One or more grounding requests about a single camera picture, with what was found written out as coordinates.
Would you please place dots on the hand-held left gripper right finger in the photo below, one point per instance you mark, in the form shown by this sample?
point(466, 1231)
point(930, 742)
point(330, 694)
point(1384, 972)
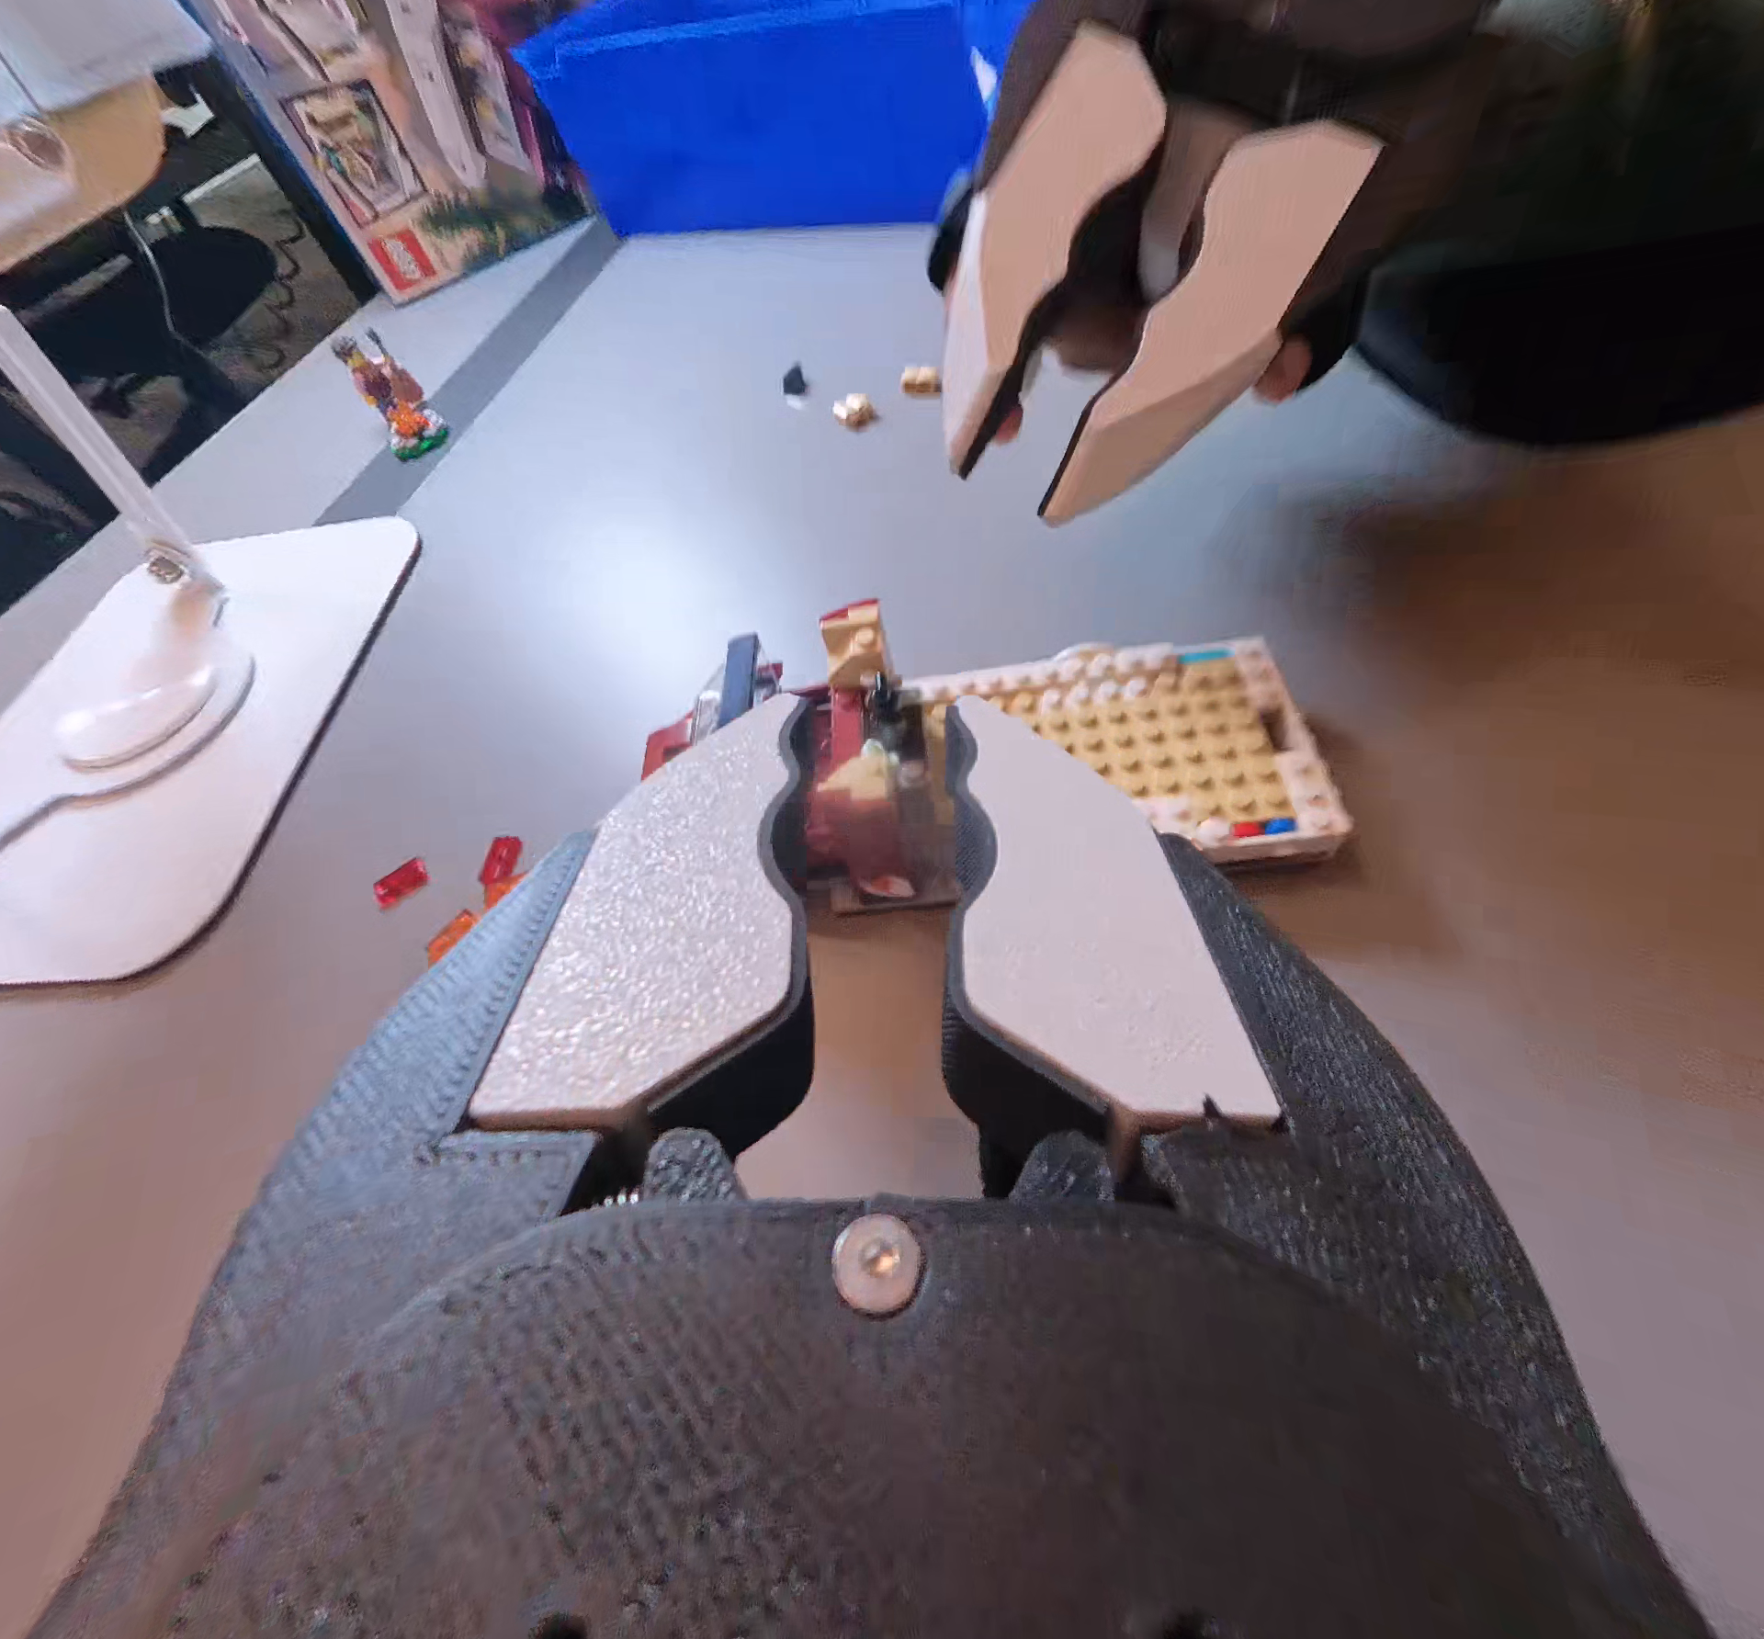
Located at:
point(1088, 950)

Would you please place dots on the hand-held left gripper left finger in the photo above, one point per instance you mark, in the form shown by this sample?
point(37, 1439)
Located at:
point(647, 922)

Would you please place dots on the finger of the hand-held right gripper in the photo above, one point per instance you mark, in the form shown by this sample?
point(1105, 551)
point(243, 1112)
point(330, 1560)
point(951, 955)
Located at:
point(1048, 233)
point(1213, 329)

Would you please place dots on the dark red toy brick model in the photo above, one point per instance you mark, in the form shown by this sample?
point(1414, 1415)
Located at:
point(862, 770)

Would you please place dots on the person's right hand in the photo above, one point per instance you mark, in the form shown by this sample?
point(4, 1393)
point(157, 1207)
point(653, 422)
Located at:
point(1289, 367)

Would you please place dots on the red transparent toy brick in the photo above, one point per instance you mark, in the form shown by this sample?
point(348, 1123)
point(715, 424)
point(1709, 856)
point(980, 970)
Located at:
point(499, 858)
point(401, 882)

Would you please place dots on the small gold toy brick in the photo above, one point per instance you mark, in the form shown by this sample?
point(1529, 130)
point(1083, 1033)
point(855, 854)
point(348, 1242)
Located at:
point(921, 378)
point(855, 410)

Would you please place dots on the orange transparent toy brick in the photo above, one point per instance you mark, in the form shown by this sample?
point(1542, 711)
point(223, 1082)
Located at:
point(453, 933)

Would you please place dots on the blue plastic bin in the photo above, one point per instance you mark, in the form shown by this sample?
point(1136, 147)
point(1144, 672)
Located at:
point(772, 81)

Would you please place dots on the white desk lamp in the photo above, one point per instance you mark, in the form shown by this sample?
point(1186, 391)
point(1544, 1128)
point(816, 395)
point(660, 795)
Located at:
point(151, 647)

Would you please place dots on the small toy figure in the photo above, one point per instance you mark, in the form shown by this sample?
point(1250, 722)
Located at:
point(390, 395)

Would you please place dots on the toy brick set box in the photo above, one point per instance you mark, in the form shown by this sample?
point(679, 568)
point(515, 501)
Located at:
point(372, 68)

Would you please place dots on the black office chair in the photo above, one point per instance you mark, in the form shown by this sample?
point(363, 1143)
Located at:
point(151, 274)

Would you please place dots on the tan toy brick base plate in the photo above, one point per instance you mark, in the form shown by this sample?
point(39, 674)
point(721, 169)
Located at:
point(1186, 742)

